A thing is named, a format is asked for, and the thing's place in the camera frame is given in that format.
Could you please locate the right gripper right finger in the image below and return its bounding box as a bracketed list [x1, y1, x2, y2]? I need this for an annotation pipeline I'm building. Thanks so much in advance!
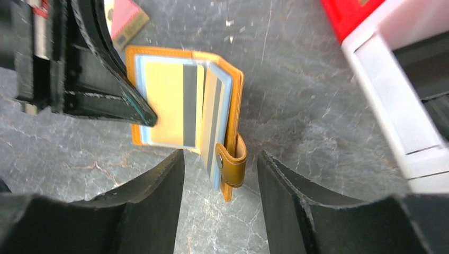
[257, 151, 448, 253]

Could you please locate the gold card pocket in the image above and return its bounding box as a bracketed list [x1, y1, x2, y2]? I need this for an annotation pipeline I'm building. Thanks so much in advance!
[200, 64, 232, 183]
[143, 61, 204, 148]

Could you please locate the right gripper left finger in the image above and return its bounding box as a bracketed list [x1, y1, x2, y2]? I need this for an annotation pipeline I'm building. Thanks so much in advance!
[1, 150, 185, 253]

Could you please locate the gold card left pocket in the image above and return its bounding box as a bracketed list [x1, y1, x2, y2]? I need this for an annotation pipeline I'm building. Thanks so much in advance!
[143, 61, 204, 148]

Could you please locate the red plastic bin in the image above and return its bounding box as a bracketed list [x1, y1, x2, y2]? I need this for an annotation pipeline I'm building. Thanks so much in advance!
[320, 0, 384, 43]

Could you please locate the orange card holder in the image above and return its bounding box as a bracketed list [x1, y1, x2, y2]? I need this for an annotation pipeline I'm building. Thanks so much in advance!
[125, 46, 247, 202]

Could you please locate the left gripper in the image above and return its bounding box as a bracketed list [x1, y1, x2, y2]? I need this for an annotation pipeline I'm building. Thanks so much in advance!
[1, 1, 157, 126]

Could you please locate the white bin near red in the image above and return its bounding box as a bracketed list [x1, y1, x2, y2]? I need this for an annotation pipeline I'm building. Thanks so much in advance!
[342, 1, 448, 193]

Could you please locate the red playing card box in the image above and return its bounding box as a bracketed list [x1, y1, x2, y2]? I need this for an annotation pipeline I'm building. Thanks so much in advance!
[104, 0, 150, 50]

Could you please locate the gold card right pocket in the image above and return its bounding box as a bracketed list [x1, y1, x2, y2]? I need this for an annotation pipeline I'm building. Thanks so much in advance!
[200, 64, 232, 183]

